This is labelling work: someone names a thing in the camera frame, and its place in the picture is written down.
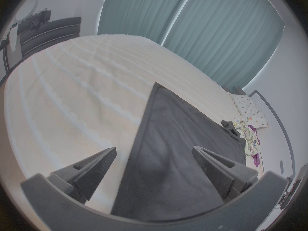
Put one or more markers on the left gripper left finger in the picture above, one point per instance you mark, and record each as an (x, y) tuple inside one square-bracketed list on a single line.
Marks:
[(89, 172)]

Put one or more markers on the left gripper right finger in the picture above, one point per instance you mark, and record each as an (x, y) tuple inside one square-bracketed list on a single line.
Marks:
[(223, 174)]

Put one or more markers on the black T-shirt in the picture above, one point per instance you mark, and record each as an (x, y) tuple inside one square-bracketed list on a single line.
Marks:
[(163, 153)]

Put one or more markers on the bed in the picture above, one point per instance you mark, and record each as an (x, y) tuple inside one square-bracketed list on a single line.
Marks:
[(72, 92)]

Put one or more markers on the white printed pyjama garment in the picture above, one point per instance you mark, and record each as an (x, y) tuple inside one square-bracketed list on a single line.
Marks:
[(250, 141)]

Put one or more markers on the white printed pillow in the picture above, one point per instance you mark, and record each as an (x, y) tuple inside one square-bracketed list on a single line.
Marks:
[(250, 109)]

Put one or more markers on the grey bedside table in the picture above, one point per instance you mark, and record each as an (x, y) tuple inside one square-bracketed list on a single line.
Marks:
[(234, 90)]

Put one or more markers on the blue-green curtain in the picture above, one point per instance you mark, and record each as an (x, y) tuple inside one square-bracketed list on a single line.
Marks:
[(139, 11), (228, 32)]

